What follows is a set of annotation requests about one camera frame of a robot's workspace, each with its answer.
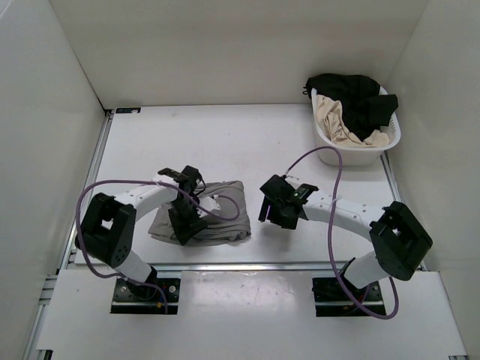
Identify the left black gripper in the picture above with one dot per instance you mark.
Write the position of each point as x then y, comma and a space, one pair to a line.
181, 229

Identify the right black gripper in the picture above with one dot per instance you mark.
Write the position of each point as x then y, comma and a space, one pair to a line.
265, 209

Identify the grey trousers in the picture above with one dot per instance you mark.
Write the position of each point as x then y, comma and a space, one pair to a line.
234, 226

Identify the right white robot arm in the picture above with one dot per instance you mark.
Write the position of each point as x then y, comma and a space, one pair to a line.
399, 241

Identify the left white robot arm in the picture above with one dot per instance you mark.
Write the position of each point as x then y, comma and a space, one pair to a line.
107, 229

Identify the white laundry basket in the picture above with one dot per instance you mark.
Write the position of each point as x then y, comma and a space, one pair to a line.
357, 157

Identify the beige garment in basket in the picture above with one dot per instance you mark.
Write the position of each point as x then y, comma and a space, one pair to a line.
329, 118

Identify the dark label sticker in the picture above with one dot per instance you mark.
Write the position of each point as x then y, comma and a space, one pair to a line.
128, 110

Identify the black garment in basket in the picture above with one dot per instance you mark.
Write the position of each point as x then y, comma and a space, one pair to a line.
364, 108

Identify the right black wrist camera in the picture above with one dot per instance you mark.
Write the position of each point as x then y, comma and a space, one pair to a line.
277, 190

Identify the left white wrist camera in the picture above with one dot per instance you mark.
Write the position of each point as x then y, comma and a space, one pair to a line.
208, 206

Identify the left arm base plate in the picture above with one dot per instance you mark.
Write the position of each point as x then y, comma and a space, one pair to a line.
131, 299

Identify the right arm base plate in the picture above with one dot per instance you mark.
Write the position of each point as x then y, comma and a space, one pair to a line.
332, 301

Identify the aluminium table frame rail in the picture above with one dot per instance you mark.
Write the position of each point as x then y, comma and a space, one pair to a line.
251, 300

